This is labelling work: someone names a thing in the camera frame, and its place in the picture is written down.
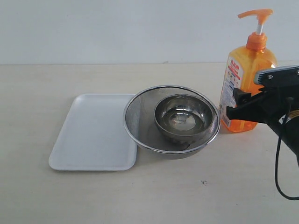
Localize white rectangular plastic tray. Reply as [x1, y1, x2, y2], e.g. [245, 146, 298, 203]
[49, 93, 137, 171]

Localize steel mesh strainer basket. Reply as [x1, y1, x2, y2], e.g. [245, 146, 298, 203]
[123, 85, 220, 160]

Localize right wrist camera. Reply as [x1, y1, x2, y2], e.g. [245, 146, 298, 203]
[254, 65, 299, 89]

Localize small stainless steel bowl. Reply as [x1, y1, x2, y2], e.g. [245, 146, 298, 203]
[154, 94, 217, 141]

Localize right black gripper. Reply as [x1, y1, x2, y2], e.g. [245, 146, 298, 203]
[226, 85, 299, 135]

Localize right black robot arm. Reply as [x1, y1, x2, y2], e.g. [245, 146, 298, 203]
[226, 85, 299, 157]

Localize orange dish soap bottle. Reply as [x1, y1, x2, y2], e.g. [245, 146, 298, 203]
[219, 9, 278, 133]

